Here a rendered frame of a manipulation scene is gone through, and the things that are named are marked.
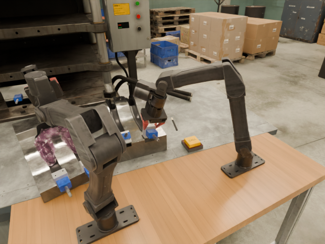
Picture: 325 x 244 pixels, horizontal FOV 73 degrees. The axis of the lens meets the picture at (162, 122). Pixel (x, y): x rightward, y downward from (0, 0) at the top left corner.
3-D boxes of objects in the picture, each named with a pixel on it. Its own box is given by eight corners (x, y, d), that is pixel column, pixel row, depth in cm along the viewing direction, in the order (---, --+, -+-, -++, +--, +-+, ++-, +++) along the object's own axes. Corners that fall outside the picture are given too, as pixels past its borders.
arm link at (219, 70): (152, 79, 79) (243, 61, 70) (157, 71, 86) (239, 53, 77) (161, 109, 84) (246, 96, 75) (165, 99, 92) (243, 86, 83)
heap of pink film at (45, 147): (87, 150, 99) (83, 136, 95) (45, 169, 89) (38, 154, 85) (67, 127, 116) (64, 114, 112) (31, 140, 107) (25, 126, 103)
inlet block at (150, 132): (163, 145, 92) (164, 133, 91) (152, 146, 90) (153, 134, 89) (152, 134, 104) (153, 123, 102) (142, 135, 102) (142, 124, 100)
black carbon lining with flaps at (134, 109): (150, 134, 106) (149, 117, 101) (117, 142, 102) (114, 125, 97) (132, 104, 134) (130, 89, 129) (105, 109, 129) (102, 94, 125)
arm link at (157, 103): (145, 106, 88) (149, 92, 83) (149, 98, 92) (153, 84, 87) (161, 112, 88) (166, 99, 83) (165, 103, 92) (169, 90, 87)
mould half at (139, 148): (167, 149, 107) (166, 126, 100) (113, 164, 99) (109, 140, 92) (138, 106, 147) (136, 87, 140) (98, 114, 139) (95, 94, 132)
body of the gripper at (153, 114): (140, 111, 94) (143, 98, 89) (162, 110, 98) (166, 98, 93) (143, 122, 90) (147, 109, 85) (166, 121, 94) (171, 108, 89)
